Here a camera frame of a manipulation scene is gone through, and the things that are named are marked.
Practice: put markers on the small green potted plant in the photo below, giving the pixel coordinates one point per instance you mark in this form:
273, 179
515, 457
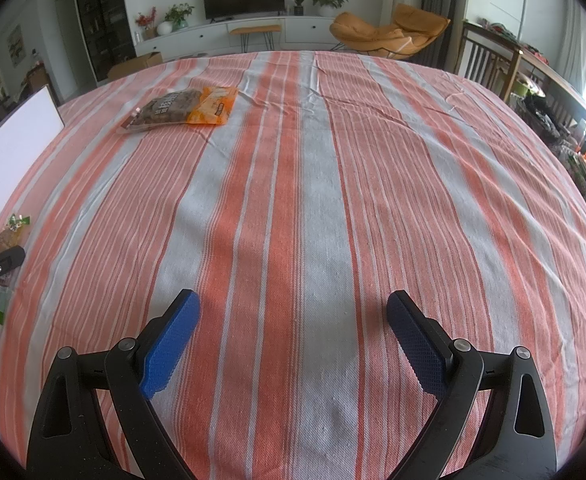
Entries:
298, 4

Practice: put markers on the framed wall picture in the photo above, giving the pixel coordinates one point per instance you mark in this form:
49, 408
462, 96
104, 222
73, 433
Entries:
15, 45

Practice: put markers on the clutter of household items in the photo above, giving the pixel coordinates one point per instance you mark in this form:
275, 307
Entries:
583, 160

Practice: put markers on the white round vase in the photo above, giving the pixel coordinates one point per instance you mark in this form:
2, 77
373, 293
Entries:
164, 29

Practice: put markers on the orange grey striped tablecloth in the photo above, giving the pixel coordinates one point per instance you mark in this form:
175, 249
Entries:
298, 210

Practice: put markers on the green plant in vase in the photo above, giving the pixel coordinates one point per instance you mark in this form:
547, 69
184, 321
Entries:
179, 14

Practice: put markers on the white television cabinet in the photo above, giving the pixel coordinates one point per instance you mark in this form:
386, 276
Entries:
198, 40

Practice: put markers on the brown cardboard box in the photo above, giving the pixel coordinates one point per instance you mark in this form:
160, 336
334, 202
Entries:
135, 66

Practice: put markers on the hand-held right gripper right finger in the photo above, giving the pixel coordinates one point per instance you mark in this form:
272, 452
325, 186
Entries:
418, 350

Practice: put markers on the orange brown snack packet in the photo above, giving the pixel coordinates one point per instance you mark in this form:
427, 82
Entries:
183, 107

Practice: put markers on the orange lounge chair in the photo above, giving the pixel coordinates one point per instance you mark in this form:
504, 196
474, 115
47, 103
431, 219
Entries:
368, 32

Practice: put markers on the wooden stool black legs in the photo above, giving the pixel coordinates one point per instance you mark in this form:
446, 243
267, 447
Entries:
255, 29

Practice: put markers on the red flowers in vase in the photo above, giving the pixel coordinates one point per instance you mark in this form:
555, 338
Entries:
145, 22

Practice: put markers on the gold green snack packet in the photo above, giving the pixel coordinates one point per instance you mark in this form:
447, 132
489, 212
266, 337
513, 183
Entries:
15, 235

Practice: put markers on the black display cabinet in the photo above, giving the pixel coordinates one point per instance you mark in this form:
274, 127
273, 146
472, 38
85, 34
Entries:
103, 20

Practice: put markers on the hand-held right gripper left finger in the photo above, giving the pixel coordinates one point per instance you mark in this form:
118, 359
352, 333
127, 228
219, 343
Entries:
170, 345

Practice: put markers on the white sheer curtain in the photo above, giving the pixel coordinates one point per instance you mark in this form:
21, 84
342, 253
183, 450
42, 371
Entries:
578, 40

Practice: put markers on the dark wooden chair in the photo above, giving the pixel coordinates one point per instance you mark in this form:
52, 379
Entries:
483, 60

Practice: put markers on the wooden side table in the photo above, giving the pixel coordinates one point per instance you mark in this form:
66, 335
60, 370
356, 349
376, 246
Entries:
553, 77

